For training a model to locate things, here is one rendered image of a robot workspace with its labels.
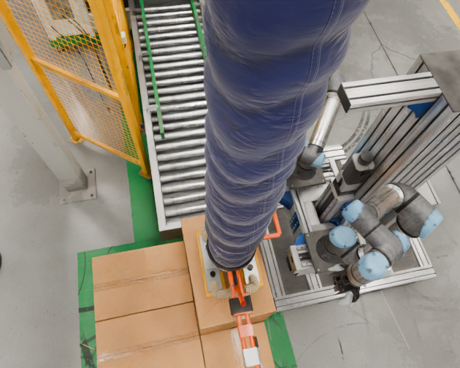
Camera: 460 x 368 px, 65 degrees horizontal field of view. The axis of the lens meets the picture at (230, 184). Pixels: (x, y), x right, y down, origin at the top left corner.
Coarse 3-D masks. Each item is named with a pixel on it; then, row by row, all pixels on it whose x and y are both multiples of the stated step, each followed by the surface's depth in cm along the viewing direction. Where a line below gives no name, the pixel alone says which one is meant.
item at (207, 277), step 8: (200, 232) 191; (200, 240) 188; (200, 248) 187; (200, 256) 185; (208, 272) 181; (216, 272) 181; (208, 280) 179; (216, 280) 180; (208, 288) 178; (224, 288) 179; (208, 296) 177
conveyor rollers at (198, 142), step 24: (168, 24) 337; (192, 24) 333; (168, 48) 318; (192, 48) 322; (168, 72) 306; (192, 72) 310; (168, 96) 295; (192, 96) 297; (192, 120) 286; (168, 144) 275; (192, 144) 277; (168, 168) 266; (168, 192) 259; (168, 216) 251
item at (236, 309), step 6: (246, 294) 164; (234, 300) 164; (246, 300) 164; (234, 306) 163; (240, 306) 163; (246, 306) 163; (252, 306) 163; (234, 312) 162; (240, 312) 162; (246, 312) 161
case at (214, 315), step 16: (192, 224) 206; (192, 240) 202; (192, 256) 198; (192, 272) 194; (224, 272) 195; (208, 304) 187; (224, 304) 187; (256, 304) 188; (272, 304) 189; (208, 320) 184; (224, 320) 184; (256, 320) 209
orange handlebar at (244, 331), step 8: (272, 216) 185; (280, 232) 180; (240, 272) 171; (232, 280) 169; (240, 280) 169; (232, 288) 167; (240, 288) 167; (240, 320) 161; (248, 320) 161; (240, 328) 159; (248, 328) 160; (240, 336) 158; (248, 336) 158
